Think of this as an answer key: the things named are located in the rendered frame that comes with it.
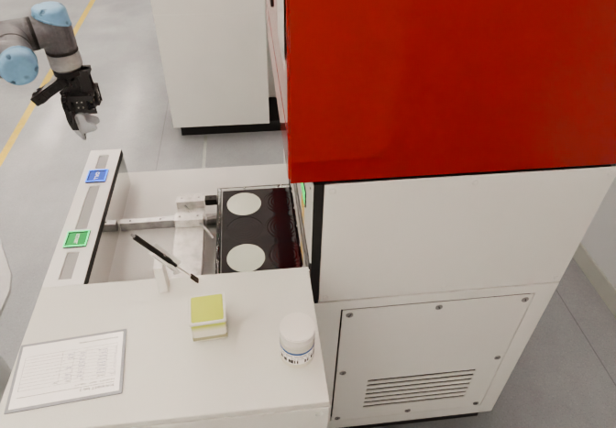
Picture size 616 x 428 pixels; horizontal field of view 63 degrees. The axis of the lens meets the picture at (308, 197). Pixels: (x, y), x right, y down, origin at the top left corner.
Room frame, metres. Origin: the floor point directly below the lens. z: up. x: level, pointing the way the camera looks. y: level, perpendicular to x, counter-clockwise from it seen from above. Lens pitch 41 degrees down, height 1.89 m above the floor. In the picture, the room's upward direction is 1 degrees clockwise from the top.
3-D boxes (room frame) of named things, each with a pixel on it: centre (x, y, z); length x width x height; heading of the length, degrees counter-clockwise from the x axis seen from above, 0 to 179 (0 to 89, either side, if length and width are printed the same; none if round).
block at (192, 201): (1.13, 0.35, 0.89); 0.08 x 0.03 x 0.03; 98
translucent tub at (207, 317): (0.64, 0.20, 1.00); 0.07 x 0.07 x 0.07; 12
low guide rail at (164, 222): (1.11, 0.31, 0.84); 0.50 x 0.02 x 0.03; 98
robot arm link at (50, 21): (1.15, 0.61, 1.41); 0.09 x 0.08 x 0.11; 121
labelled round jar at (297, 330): (0.58, 0.01, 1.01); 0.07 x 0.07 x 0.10
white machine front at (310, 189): (1.22, 0.04, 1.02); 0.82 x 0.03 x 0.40; 8
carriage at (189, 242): (0.97, 0.33, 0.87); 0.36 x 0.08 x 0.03; 8
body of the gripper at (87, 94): (1.15, 0.60, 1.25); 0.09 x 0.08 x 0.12; 98
